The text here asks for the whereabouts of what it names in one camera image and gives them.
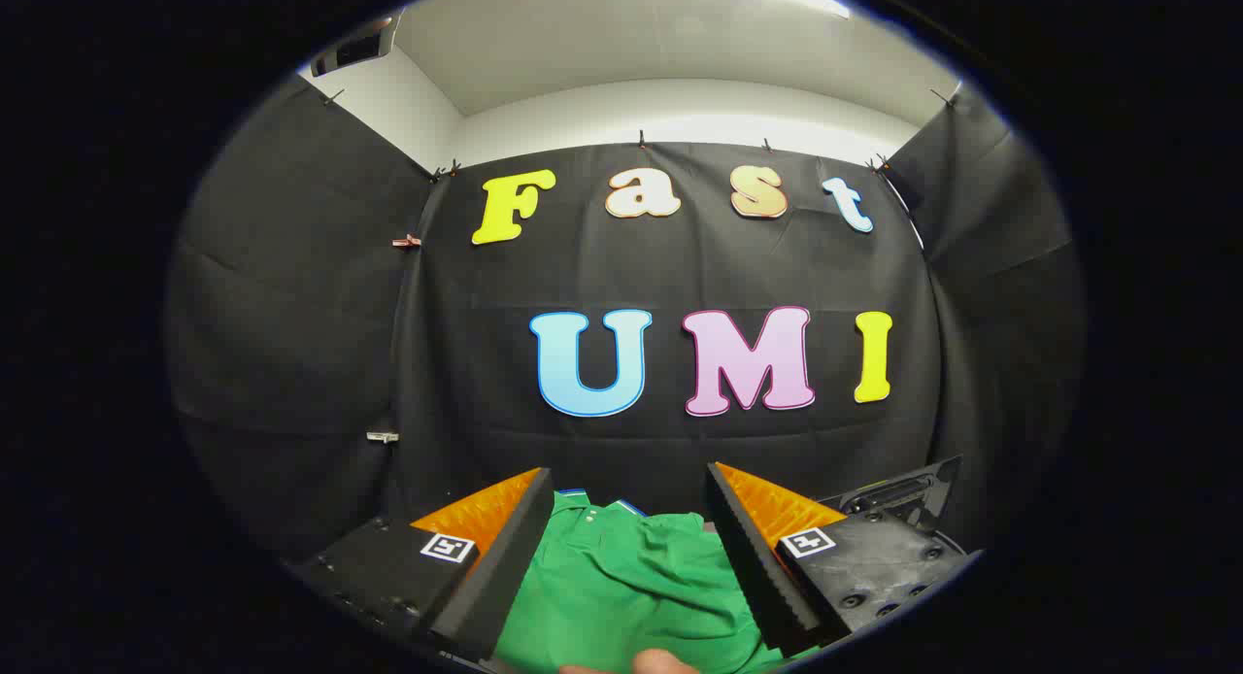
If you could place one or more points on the silver clip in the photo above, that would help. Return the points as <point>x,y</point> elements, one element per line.
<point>382,437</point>

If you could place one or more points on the red clip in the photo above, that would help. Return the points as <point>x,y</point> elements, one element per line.
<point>406,240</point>

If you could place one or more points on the green polo shirt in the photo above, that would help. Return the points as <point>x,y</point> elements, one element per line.
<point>621,587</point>

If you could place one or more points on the dark wall-mounted unit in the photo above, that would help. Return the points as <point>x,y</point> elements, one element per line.
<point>354,48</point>

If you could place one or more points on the dark washing machine lid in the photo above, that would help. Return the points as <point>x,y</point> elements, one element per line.
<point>903,489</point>

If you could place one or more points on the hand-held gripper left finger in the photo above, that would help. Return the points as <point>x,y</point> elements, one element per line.
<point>505,557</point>

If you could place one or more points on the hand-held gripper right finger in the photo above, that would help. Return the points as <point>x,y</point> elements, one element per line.
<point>753,557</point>

